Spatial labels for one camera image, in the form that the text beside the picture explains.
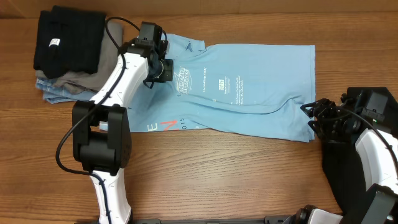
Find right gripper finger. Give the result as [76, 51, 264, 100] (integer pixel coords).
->
[300, 101, 317, 118]
[308, 120, 319, 135]

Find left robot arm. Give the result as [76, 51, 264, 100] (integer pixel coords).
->
[69, 22, 173, 223]

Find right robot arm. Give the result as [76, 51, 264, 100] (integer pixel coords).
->
[285, 87, 397, 224]

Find black garment at right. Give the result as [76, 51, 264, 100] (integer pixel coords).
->
[321, 86, 398, 214]

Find folded grey garment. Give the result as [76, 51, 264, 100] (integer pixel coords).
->
[35, 28, 117, 94]

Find folded black garment on stack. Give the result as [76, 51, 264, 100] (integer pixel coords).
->
[33, 6, 106, 79]

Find folded blue jeans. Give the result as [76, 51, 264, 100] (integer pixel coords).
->
[35, 78, 95, 104]

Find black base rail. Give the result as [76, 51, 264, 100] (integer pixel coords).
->
[132, 215, 290, 224]

